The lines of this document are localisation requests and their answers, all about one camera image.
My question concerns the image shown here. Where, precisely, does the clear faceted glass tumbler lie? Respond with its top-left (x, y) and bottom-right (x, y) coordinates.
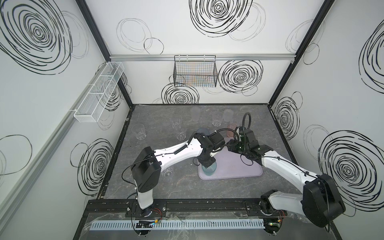
top-left (212, 111), bottom-right (223, 127)

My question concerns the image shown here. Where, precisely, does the lilac plastic tray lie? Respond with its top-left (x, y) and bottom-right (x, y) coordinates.
top-left (198, 147), bottom-right (263, 181)

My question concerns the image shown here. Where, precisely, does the teal translucent cup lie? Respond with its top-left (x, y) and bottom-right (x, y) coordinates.
top-left (202, 162), bottom-right (217, 176)

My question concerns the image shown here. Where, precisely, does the blue translucent tall cup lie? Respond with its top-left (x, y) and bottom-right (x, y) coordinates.
top-left (196, 128), bottom-right (210, 136)

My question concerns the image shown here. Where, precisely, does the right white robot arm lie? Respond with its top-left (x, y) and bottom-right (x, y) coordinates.
top-left (229, 127), bottom-right (346, 228)

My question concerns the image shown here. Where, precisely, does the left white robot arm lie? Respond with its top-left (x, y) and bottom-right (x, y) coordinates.
top-left (130, 133), bottom-right (226, 210)

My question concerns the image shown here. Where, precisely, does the pink translucent cup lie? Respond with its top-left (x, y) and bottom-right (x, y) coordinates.
top-left (227, 123), bottom-right (238, 138)

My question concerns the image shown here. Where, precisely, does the frosted white cup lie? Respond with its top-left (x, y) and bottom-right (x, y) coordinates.
top-left (190, 106), bottom-right (201, 122)

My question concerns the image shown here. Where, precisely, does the clear glass lying front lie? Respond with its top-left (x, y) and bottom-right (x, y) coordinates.
top-left (163, 166), bottom-right (175, 178)

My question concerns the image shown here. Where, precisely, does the clear glass far left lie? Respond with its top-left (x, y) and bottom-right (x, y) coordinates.
top-left (131, 124), bottom-right (147, 141)

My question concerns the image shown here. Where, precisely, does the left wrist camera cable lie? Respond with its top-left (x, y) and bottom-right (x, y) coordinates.
top-left (214, 128), bottom-right (241, 148)

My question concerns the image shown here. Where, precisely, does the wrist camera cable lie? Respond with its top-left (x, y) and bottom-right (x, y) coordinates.
top-left (214, 128), bottom-right (241, 148)
top-left (241, 112), bottom-right (252, 136)

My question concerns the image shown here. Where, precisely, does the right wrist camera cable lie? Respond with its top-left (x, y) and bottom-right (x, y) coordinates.
top-left (241, 112), bottom-right (252, 136)

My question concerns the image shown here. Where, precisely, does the black wire basket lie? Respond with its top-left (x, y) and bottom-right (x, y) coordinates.
top-left (173, 60), bottom-right (219, 88)

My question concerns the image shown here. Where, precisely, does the white slotted cable duct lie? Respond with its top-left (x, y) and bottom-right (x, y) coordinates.
top-left (90, 219), bottom-right (265, 231)

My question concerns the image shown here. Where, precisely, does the aluminium wall rail back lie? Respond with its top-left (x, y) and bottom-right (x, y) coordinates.
top-left (110, 54), bottom-right (296, 62)

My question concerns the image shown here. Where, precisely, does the aluminium wall rail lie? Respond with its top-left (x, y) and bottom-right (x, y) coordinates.
top-left (110, 54), bottom-right (296, 62)
top-left (1, 63), bottom-right (107, 232)

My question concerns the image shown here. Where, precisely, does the white mesh wall shelf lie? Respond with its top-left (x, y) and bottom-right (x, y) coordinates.
top-left (74, 62), bottom-right (125, 123)

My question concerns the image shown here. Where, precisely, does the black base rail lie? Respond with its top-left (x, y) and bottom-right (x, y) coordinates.
top-left (85, 198), bottom-right (287, 218)

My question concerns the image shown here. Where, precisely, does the aluminium wall rail left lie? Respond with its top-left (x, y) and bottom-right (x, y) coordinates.
top-left (1, 63), bottom-right (107, 232)

